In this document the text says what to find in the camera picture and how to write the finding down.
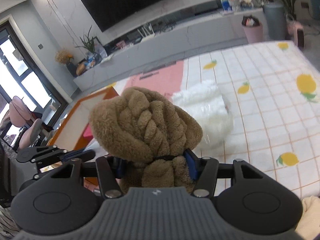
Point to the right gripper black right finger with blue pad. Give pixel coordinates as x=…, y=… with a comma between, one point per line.
x=243, y=196

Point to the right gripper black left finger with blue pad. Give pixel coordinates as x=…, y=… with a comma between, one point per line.
x=66, y=198

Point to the brown plush knot toy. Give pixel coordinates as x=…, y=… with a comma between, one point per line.
x=144, y=128

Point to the orange white storage box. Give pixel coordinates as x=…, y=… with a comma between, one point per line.
x=69, y=135

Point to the pink office chair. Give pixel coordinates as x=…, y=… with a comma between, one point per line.
x=20, y=116

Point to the yellow dried flowers vase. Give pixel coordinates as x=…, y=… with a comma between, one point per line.
x=64, y=57

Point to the white plush in plastic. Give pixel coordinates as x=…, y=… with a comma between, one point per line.
x=208, y=106

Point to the green plant in vase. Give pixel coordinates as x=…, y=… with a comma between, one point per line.
x=95, y=50

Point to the lemon pattern checked tablecloth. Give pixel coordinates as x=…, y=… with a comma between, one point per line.
x=273, y=93

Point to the pink paper sheet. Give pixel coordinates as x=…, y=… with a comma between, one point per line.
x=166, y=81

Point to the white wifi router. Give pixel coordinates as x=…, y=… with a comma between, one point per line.
x=146, y=32

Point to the pink trash bin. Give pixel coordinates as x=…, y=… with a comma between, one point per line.
x=253, y=29

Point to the pink small heater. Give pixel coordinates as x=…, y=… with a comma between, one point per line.
x=296, y=30

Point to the grey tv console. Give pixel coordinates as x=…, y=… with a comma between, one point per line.
x=189, y=38

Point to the grey round trash bin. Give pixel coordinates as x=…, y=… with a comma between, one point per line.
x=276, y=21

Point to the cluttered items on console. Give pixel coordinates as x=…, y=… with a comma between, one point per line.
x=240, y=5

